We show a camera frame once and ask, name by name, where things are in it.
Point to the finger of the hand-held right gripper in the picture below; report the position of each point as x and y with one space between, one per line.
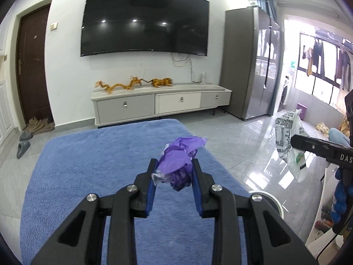
309 145

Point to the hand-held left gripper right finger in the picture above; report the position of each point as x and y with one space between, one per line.
197 193

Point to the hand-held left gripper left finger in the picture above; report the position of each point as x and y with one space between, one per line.
150 196

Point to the white plastic bag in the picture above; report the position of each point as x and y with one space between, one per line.
297 166

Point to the silver printed plastic bag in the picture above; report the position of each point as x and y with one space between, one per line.
282 135

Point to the purple wrapper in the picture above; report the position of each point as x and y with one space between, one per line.
176 160

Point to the person's right hand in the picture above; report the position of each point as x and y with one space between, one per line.
340 198

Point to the yellow crumpled cloth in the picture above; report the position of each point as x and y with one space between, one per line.
322 128

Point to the person's light blue trouser leg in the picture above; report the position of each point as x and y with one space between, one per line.
336 135

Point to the purple box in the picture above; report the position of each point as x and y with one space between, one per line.
302 111

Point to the white washing machine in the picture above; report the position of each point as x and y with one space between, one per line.
286 91

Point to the white round bin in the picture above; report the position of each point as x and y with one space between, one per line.
273 198

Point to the blue fluffy blanket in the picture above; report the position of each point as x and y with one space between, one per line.
82 157

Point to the green sign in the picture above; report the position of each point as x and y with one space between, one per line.
293 64

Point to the hanging beige garment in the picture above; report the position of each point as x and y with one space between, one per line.
308 60

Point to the hanging dark shirt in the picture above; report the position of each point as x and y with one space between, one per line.
343 66

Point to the hanging dark trousers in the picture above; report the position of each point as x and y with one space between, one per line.
320 55

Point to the white and grey television cabinet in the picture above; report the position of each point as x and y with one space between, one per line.
124 106

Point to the grey refrigerator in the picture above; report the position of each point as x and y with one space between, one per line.
242 60

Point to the long golden dragon ornament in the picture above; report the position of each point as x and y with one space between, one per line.
121 85

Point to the short golden dragon ornament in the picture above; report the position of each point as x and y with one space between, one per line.
162 82

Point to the brown woven sandals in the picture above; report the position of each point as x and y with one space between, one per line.
40 124

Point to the grey slipper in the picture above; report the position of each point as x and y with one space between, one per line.
23 149
25 136

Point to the blue curtain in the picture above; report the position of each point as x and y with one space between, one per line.
267 7

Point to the dark brown door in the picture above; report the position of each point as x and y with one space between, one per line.
33 69

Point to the black wall television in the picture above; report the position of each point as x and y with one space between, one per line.
143 22

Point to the wall light switch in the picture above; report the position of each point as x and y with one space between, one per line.
54 26

